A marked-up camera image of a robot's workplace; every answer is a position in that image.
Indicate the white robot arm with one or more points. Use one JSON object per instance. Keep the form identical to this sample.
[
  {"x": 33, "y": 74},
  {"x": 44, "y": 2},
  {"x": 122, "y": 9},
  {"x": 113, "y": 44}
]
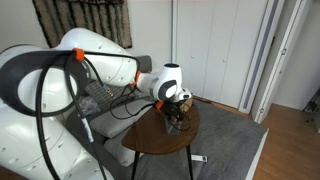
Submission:
[{"x": 37, "y": 84}]

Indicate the cardboard box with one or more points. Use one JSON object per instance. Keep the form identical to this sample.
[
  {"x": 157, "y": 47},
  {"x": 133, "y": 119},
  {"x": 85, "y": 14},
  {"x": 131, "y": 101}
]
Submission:
[{"x": 186, "y": 105}]

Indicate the grey sofa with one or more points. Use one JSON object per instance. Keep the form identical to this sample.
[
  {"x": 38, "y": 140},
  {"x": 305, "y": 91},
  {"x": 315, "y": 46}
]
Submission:
[{"x": 90, "y": 109}]

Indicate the checked grey pillow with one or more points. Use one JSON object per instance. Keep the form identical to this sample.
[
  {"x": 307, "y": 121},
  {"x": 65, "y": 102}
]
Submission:
[{"x": 102, "y": 94}]

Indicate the white closet doors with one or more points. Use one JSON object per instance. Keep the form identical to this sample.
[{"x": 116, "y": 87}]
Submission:
[{"x": 215, "y": 42}]

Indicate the light grey seat cushion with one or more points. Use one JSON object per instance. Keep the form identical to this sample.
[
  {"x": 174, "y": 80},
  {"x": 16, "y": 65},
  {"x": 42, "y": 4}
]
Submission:
[{"x": 114, "y": 122}]

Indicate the white remote control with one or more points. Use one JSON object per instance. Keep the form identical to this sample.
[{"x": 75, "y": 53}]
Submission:
[{"x": 199, "y": 158}]

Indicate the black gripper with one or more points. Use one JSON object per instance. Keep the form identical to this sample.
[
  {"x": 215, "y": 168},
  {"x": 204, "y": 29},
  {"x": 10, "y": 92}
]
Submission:
[{"x": 172, "y": 112}]

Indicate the grey area rug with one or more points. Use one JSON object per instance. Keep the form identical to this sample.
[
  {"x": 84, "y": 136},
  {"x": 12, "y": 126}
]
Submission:
[{"x": 231, "y": 143}]

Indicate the dark wood side table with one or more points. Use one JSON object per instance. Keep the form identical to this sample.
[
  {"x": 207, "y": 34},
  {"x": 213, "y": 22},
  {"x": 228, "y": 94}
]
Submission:
[{"x": 148, "y": 135}]

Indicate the shaggy wall hanging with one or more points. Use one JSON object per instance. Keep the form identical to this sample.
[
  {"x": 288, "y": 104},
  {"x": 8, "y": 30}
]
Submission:
[{"x": 109, "y": 18}]

